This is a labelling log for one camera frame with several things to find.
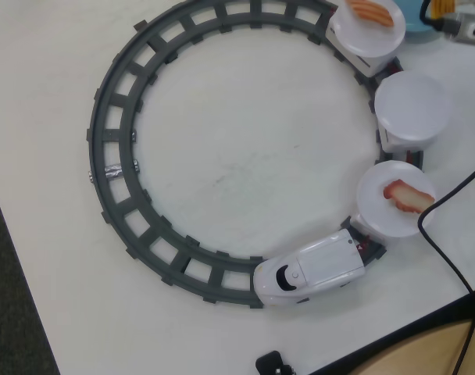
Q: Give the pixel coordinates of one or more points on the light blue round dish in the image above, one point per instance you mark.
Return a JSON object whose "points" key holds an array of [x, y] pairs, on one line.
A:
{"points": [[411, 19]]}

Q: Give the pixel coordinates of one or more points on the orange striped salmon sushi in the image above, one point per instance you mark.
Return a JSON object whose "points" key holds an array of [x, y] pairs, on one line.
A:
{"points": [[372, 13]]}

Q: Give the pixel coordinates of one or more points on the red white octopus sushi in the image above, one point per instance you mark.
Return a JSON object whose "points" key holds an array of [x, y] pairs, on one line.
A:
{"points": [[407, 195]]}

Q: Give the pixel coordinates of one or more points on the white Shinkansen toy locomotive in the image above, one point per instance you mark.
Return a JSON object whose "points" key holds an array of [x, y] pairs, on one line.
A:
{"points": [[323, 261]]}

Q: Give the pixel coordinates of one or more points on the white toy train carriage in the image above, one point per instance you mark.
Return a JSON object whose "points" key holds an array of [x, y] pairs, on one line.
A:
{"points": [[358, 223], [401, 144]]}

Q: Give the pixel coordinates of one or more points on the grey circular toy train track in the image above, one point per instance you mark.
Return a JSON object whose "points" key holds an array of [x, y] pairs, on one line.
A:
{"points": [[126, 117]]}

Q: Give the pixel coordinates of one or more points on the silver foil tape strip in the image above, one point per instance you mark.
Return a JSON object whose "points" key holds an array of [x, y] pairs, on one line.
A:
{"points": [[113, 172]]}

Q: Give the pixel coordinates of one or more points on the black power adapter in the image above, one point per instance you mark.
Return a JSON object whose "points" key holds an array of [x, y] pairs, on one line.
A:
{"points": [[272, 363]]}

